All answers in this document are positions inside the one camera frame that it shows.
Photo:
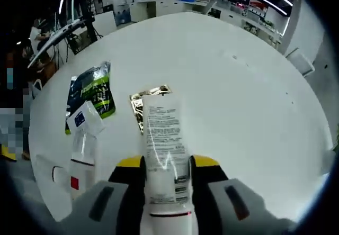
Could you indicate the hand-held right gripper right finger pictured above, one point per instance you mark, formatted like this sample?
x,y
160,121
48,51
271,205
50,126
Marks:
x,y
209,187

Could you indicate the small white skincare pump bottle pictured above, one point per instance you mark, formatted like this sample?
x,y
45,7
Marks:
x,y
82,171

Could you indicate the gold foil skincare sachet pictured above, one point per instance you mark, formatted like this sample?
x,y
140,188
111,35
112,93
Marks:
x,y
136,105

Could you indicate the black tripod stand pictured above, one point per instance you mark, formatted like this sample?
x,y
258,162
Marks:
x,y
88,26

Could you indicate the white skincare tube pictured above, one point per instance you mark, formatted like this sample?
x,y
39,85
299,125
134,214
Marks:
x,y
164,139

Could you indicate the white office counter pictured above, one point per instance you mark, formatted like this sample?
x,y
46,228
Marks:
x,y
164,6

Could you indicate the green black skincare sachet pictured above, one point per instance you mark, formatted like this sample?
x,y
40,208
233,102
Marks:
x,y
92,86

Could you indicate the clear skincare sample sachet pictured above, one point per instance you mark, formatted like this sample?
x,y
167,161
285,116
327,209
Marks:
x,y
87,119

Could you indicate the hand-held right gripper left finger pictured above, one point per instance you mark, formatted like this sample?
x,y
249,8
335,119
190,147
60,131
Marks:
x,y
132,192

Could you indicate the open laptop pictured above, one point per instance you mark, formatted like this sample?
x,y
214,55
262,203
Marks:
x,y
53,40

